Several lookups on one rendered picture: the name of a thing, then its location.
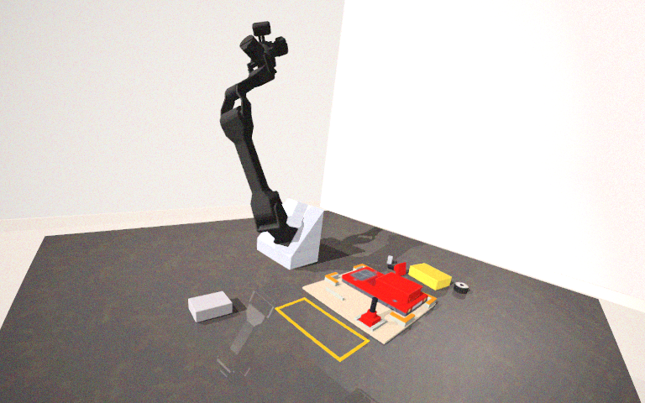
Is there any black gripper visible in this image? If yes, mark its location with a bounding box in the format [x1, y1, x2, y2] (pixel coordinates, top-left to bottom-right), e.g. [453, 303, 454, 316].
[252, 21, 273, 54]

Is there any yellow rectangular block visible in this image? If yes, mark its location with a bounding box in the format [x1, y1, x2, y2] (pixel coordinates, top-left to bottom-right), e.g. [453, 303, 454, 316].
[408, 264, 452, 290]

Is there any yellow rectangular outline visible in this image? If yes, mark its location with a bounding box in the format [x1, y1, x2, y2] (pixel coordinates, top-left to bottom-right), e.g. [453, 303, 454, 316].
[275, 298, 370, 362]

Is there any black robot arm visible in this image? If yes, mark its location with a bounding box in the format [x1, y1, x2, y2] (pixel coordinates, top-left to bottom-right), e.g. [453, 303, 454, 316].
[219, 34, 298, 247]

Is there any small black toy tyre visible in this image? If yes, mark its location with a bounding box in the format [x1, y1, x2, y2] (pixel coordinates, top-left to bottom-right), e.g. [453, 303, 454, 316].
[454, 282, 469, 294]

